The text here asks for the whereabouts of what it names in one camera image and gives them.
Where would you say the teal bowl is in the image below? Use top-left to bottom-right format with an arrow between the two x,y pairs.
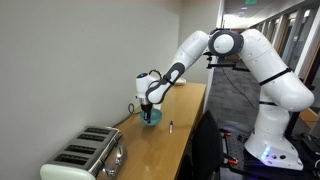
139,109 -> 164,127

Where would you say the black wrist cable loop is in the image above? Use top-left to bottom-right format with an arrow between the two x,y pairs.
148,68 -> 165,82

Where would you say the black toaster power cable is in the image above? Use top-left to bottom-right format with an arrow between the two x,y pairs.
112,102 -> 143,129

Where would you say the silver four-slot toaster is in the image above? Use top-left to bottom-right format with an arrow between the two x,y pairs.
39,125 -> 128,180

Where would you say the black cable on floor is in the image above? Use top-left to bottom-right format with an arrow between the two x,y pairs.
221,68 -> 260,111

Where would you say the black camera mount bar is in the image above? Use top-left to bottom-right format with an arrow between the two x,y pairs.
205,54 -> 250,73

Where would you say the black box beside robot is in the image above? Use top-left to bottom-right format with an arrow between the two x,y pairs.
301,132 -> 320,158

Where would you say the white plate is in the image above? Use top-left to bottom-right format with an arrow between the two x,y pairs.
173,77 -> 187,87

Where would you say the black office chair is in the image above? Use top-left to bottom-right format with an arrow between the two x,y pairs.
190,110 -> 225,180

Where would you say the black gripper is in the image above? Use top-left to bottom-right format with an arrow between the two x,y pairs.
140,102 -> 154,125

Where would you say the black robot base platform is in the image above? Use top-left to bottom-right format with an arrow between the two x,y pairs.
218,128 -> 320,180

